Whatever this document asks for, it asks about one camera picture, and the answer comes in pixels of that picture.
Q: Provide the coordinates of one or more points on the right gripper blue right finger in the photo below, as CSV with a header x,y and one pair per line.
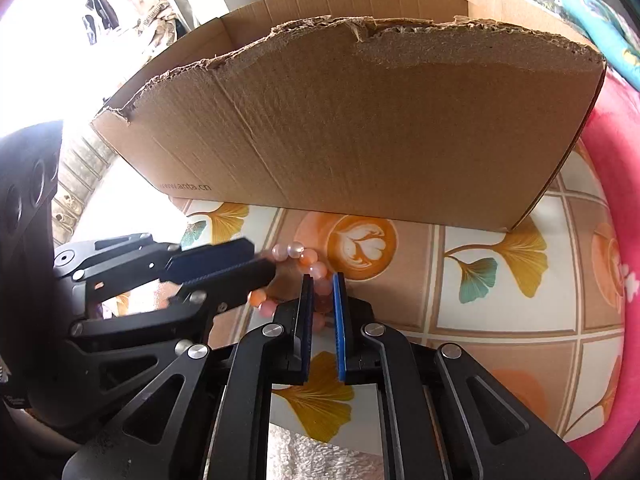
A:
x,y
340,320

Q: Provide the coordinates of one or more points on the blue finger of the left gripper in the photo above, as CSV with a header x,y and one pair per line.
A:
x,y
226,289
198,262

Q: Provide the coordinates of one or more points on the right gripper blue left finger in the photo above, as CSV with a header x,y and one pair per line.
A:
x,y
303,331

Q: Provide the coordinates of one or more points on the brown cardboard box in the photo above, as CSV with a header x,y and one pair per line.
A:
x,y
456,112

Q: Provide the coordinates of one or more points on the blue patterned pillow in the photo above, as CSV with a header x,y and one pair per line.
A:
x,y
609,31

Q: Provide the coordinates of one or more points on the patterned tile tablecloth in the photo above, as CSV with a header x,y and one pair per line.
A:
x,y
541,307

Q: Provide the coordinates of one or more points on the white fluffy towel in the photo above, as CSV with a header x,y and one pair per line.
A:
x,y
294,456

